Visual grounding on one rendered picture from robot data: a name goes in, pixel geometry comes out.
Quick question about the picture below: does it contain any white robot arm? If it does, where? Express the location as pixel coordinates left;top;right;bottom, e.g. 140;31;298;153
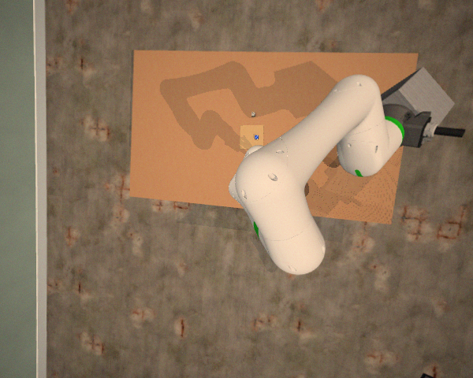
229;75;466;275

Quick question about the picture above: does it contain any tan square mat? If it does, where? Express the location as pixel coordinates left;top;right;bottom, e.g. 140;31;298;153
240;125;264;149

